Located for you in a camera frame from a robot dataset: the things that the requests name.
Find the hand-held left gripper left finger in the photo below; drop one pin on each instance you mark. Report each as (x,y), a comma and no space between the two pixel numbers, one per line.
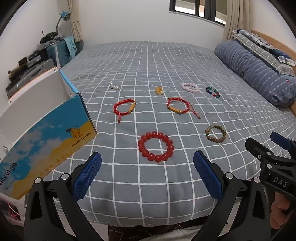
(89,176)

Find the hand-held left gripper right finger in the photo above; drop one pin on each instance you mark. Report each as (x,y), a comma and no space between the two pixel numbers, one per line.
(208,176)

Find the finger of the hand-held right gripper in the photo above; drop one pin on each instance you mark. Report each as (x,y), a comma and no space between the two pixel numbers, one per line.
(254,147)
(281,141)

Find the blue and yellow cardboard box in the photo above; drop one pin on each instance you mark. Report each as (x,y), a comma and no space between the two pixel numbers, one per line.
(46,129)

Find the person's right hand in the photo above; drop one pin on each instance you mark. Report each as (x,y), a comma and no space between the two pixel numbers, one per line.
(278,210)

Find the blue striped pillow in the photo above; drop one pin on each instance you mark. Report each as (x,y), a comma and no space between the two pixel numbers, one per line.
(249,64)

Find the folded plaid quilt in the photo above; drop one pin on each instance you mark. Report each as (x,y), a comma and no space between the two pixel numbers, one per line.
(254,44)

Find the wooden headboard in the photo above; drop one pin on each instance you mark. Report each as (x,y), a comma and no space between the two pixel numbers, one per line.
(272,39)

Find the grey suitcase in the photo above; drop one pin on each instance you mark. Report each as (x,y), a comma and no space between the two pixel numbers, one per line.
(30,74)

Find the teal suitcase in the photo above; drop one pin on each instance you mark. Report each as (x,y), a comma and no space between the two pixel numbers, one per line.
(62,53)

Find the beige curtain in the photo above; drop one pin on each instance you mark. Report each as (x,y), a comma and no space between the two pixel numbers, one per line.
(233,18)
(75,23)

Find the teal cloth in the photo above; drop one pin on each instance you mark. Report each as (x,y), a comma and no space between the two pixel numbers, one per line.
(70,45)

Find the stack of black devices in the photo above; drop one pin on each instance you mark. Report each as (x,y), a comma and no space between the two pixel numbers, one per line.
(23,61)

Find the dark framed window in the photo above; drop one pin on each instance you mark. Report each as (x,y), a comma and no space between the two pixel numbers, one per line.
(208,11)

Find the black bag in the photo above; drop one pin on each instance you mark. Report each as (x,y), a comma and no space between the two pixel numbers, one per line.
(49,36)

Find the blue desk lamp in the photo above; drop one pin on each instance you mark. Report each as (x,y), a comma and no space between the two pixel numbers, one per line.
(64,15)

